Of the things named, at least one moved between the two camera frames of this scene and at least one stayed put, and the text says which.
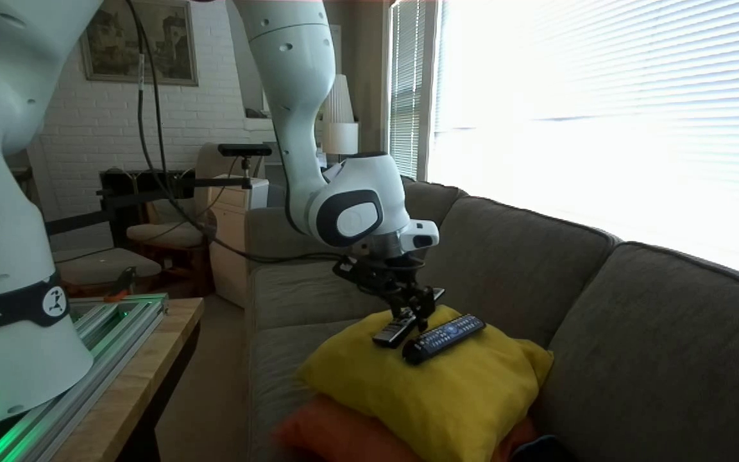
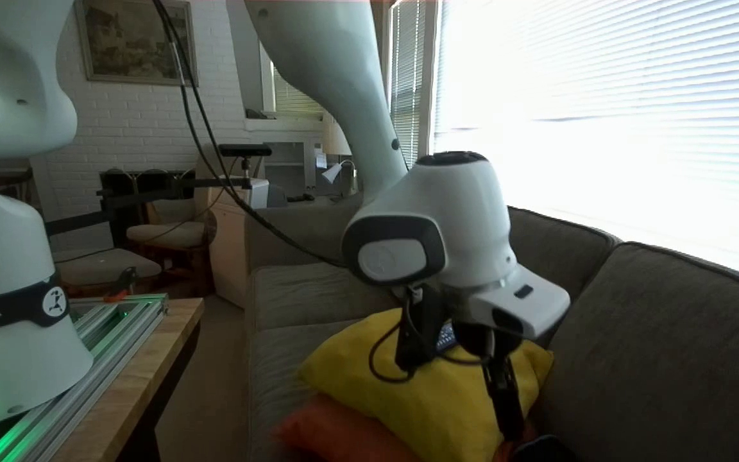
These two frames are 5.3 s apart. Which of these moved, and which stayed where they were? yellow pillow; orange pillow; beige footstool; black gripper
Moved: black gripper
Stayed: beige footstool; orange pillow; yellow pillow
